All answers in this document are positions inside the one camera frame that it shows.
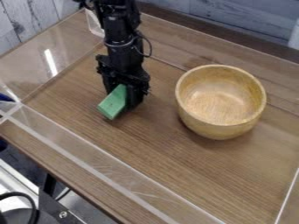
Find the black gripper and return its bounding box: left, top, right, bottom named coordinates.
left=97, top=42, right=151, bottom=110

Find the green rectangular block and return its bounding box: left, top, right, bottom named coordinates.
left=98, top=84, right=127, bottom=120

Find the brown wooden bowl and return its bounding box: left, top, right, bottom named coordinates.
left=175, top=64, right=268, bottom=140

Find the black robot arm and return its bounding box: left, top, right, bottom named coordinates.
left=73, top=0, right=153, bottom=110

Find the black table leg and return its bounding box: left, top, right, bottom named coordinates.
left=43, top=174, right=58, bottom=197

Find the clear acrylic tray wall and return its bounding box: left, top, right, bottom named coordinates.
left=0, top=5, right=299, bottom=224

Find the black cable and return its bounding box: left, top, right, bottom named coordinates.
left=0, top=191, right=42, bottom=224

